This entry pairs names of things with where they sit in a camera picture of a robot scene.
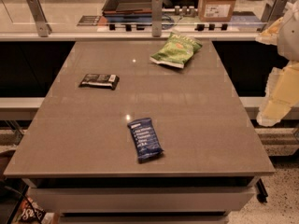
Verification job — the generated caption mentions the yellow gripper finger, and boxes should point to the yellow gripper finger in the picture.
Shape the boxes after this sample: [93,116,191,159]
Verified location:
[255,18,283,45]
[256,61,299,127]

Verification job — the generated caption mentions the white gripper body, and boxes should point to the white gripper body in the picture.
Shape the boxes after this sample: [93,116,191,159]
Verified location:
[278,0,299,61]

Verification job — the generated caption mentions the black rxbar chocolate bar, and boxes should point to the black rxbar chocolate bar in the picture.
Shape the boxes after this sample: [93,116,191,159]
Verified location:
[79,74,120,91]

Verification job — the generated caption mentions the blue rxbar wrapper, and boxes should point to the blue rxbar wrapper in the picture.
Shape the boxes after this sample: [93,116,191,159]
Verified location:
[127,118,164,162]

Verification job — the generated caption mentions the cardboard box with label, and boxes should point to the cardboard box with label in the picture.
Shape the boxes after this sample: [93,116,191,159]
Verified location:
[198,0,236,21]

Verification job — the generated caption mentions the green chip bag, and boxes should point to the green chip bag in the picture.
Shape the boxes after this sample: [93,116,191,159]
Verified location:
[150,32,203,69]

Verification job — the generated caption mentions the open dark orange case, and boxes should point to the open dark orange case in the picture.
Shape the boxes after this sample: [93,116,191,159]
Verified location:
[102,0,152,15]

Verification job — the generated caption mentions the grey table base drawers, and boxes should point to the grey table base drawers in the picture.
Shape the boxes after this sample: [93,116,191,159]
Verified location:
[26,181,255,224]

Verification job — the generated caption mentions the red snack bag on floor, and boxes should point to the red snack bag on floor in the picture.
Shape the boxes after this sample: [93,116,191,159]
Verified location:
[15,199,55,224]

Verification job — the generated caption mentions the right metal glass bracket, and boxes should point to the right metal glass bracket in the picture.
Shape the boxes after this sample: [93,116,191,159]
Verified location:
[261,0,288,30]

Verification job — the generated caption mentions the metal glass bracket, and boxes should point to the metal glass bracket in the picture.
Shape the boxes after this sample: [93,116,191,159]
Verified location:
[151,0,163,37]
[261,0,288,30]
[26,0,51,37]

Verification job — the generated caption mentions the middle metal glass bracket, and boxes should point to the middle metal glass bracket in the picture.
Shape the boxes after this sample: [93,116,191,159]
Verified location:
[151,0,163,37]

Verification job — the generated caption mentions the left metal glass bracket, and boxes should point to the left metal glass bracket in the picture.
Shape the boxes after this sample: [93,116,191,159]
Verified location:
[26,0,51,37]

